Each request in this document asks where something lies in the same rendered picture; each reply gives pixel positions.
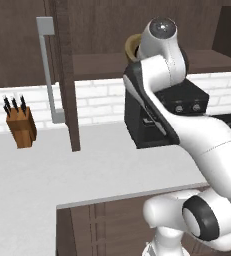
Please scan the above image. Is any brown open cabinet door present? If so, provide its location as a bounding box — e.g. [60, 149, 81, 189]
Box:
[47, 0, 82, 153]

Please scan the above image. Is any tan bowl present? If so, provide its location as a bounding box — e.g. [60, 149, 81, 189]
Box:
[124, 33, 143, 64]

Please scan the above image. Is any brown base cabinet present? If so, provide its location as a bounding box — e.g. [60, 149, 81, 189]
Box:
[55, 185, 231, 256]

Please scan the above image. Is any dark brown cabinet door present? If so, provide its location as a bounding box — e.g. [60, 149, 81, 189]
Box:
[211, 4, 231, 63]

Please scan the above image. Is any black toaster oven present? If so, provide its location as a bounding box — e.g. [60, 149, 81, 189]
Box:
[123, 77, 211, 150]

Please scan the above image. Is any wooden knife block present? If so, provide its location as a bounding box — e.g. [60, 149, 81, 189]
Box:
[5, 106, 38, 150]

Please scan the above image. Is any black knife handle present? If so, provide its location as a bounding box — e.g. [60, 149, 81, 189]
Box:
[18, 93, 28, 117]
[2, 95, 12, 118]
[10, 94, 20, 114]

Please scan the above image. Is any brown open wall cabinet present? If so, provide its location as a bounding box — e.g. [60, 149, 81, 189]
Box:
[68, 0, 231, 82]

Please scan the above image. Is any grey cabinet door handle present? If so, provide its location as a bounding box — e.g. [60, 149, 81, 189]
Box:
[35, 16, 67, 125]

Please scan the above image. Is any brown closed wall cabinet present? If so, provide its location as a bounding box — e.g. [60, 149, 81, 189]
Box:
[0, 0, 59, 90]

